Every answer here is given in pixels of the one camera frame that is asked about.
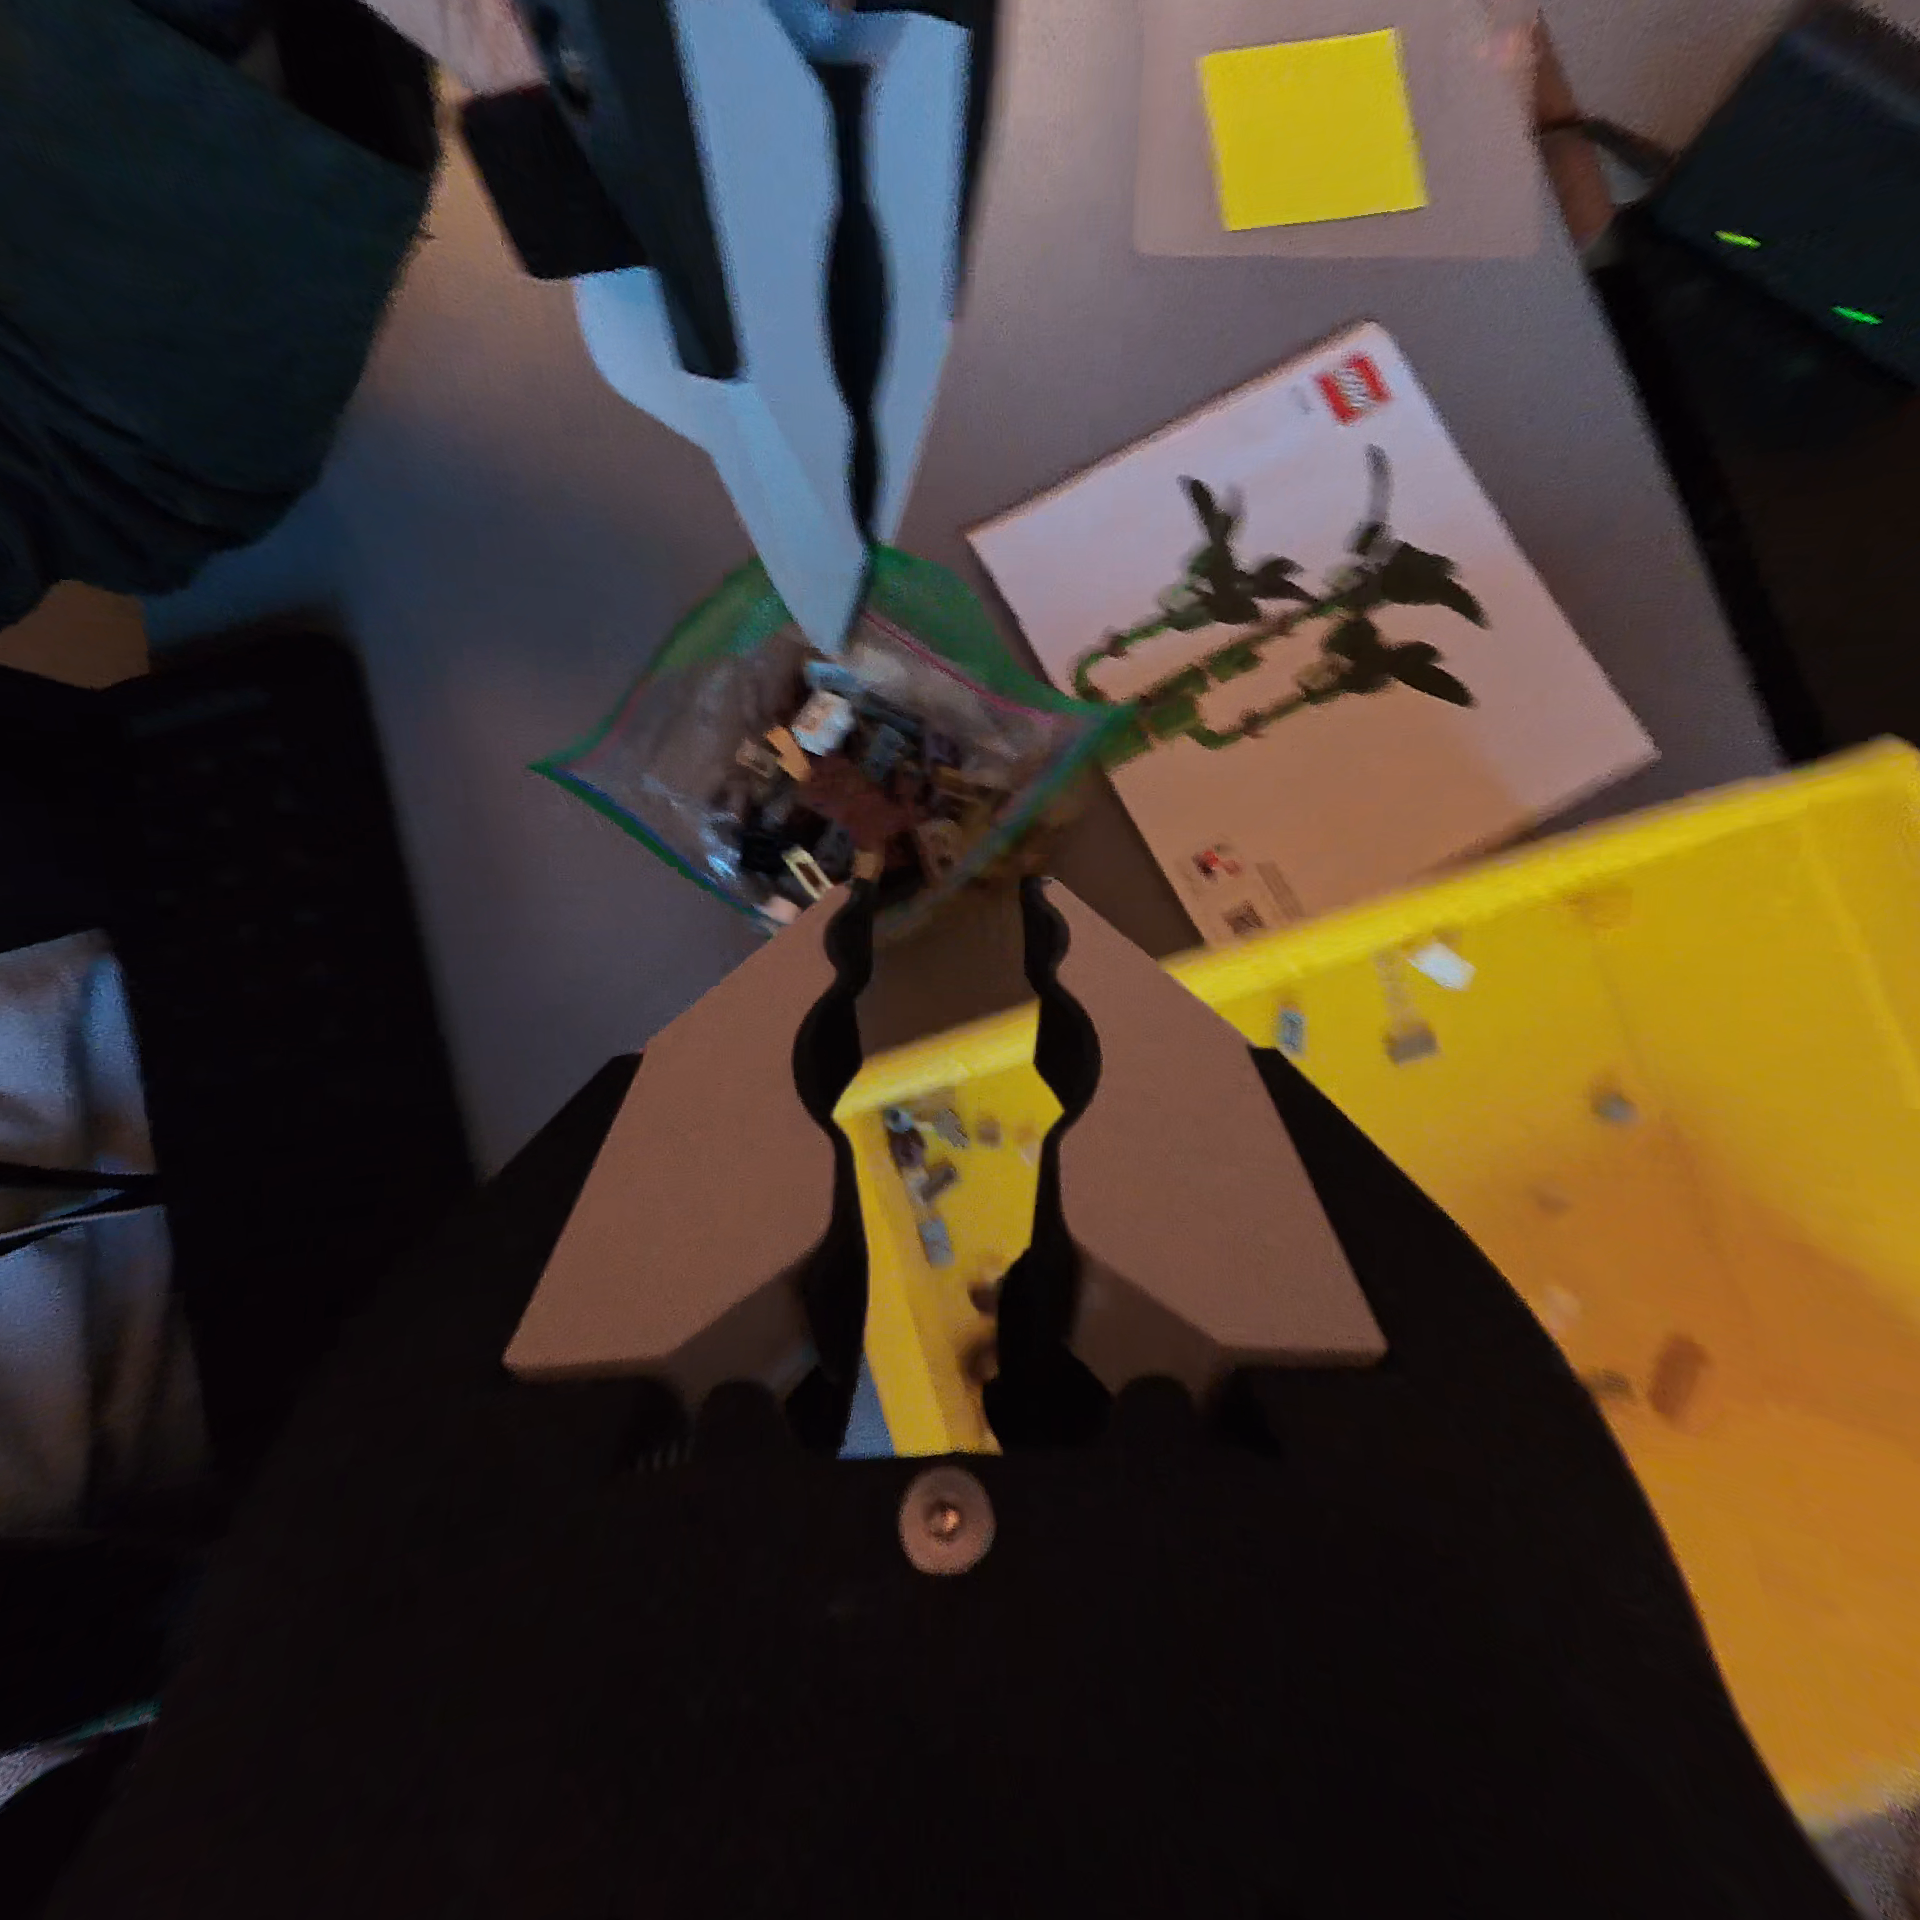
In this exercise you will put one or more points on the blue-grey small toy plate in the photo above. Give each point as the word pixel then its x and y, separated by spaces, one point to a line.
pixel 1293 1028

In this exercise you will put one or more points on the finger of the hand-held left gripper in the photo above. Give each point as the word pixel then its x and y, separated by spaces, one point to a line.
pixel 781 378
pixel 922 226

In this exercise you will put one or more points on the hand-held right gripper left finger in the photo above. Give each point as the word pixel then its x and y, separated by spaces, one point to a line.
pixel 687 1213

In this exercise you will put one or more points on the toy instruction booklet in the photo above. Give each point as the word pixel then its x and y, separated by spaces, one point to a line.
pixel 1496 754

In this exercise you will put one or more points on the black device with green lights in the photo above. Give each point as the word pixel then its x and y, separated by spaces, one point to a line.
pixel 1800 191

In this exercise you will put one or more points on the small toy bricks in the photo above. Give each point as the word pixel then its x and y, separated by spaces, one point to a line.
pixel 930 1242

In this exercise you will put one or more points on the pile of mixed toy bricks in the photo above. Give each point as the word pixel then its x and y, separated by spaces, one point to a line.
pixel 855 797

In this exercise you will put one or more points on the grey desk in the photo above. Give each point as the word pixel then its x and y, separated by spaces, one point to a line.
pixel 524 497

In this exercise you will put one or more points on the person's left forearm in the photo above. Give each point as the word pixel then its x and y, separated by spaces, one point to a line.
pixel 179 304

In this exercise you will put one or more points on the person's pale garment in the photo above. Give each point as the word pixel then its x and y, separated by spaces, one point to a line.
pixel 70 1353

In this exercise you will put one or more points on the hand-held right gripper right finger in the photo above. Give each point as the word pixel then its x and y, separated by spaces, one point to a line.
pixel 1201 1213

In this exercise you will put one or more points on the clear plastic sheet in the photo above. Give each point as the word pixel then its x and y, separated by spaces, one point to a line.
pixel 1173 226

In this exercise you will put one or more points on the yellow plastic bin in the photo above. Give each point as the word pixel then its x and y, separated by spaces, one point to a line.
pixel 1725 1353

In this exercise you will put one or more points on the grey toy dome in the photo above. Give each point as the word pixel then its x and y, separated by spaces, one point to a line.
pixel 1611 1107

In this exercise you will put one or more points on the yellow sticky note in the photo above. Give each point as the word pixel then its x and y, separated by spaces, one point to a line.
pixel 1313 129

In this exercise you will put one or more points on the clear zip bag green seal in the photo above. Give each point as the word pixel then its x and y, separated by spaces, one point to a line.
pixel 662 754

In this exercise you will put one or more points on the white square toy brick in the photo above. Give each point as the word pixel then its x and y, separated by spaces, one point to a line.
pixel 1437 965

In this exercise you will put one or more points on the clear long toy plate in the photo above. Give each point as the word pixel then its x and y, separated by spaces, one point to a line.
pixel 1393 998

